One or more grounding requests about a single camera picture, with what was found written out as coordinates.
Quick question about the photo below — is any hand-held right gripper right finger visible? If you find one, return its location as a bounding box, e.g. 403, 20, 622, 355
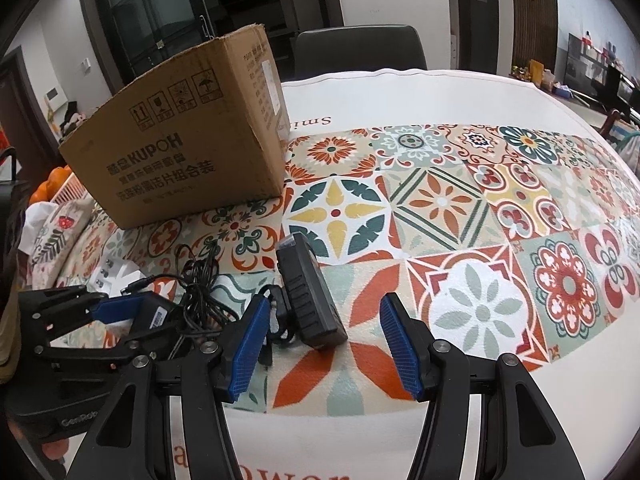
379, 292, 586, 480

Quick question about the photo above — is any floral fabric tissue cover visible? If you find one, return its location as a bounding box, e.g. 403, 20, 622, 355
29, 194, 98, 286

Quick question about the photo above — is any white tissue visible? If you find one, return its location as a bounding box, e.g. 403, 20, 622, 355
24, 204, 53, 243

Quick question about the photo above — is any white tile-patterned tablecloth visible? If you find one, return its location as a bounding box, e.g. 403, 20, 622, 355
0, 67, 640, 480

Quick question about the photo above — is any brown cardboard box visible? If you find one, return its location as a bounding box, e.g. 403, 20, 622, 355
58, 23, 291, 230

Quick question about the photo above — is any black power adapter with label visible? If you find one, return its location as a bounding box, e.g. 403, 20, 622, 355
131, 301, 185, 358

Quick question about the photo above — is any black television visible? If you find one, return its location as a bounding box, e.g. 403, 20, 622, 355
566, 32, 640, 113

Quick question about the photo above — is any dark grey dining chair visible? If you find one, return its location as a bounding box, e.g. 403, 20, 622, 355
292, 24, 429, 82

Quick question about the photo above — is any dark wooden wall panel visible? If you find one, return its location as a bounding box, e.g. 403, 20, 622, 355
509, 0, 559, 70

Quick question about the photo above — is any white plastic fruit basket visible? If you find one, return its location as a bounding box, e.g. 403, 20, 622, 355
49, 172, 97, 207

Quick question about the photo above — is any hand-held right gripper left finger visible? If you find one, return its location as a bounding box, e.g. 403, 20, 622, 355
65, 297, 273, 480

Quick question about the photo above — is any person's left hand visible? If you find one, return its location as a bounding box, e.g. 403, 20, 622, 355
39, 437, 69, 465

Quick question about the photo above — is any black ribbed power adapter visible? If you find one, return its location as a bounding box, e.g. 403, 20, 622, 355
276, 233, 349, 349

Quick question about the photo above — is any white battery charger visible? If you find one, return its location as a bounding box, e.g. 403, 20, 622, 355
86, 255, 147, 302

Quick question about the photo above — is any black glass sliding door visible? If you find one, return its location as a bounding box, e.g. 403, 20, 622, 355
76, 0, 347, 88

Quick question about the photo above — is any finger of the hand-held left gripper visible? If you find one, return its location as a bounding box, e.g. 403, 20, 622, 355
19, 287, 147, 342
31, 331, 152, 368

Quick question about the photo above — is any tangled black cable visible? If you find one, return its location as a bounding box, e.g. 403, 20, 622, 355
175, 241, 286, 368

